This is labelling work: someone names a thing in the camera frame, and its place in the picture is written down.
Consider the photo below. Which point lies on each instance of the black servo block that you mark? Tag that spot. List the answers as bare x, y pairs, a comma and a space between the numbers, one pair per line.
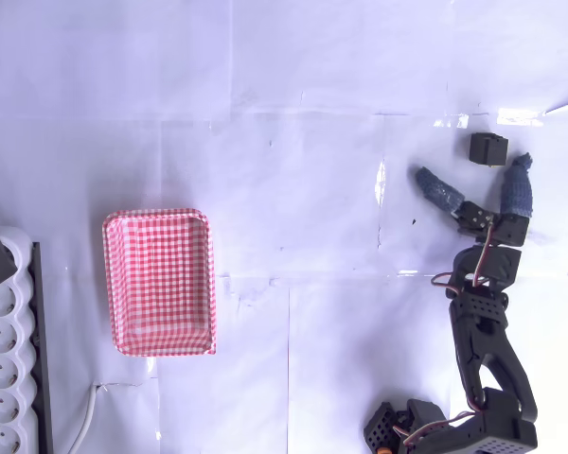
488, 149

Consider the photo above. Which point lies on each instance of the white power strip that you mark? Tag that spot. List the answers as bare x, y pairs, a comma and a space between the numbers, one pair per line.
2, 340

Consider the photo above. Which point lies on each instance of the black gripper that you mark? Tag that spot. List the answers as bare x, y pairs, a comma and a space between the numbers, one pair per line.
510, 230

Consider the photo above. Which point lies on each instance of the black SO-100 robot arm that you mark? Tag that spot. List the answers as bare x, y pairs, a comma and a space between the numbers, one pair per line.
483, 340

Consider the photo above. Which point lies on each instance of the red white checkered tray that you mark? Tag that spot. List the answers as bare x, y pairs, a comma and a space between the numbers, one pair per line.
161, 284

